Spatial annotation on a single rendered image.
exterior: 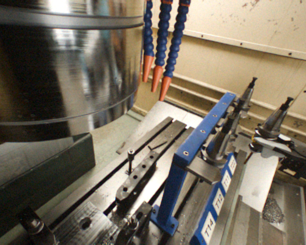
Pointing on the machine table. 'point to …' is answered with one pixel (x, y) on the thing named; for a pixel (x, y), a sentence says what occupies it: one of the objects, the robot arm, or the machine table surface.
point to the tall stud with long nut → (130, 160)
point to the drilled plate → (105, 224)
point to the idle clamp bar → (136, 178)
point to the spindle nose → (62, 66)
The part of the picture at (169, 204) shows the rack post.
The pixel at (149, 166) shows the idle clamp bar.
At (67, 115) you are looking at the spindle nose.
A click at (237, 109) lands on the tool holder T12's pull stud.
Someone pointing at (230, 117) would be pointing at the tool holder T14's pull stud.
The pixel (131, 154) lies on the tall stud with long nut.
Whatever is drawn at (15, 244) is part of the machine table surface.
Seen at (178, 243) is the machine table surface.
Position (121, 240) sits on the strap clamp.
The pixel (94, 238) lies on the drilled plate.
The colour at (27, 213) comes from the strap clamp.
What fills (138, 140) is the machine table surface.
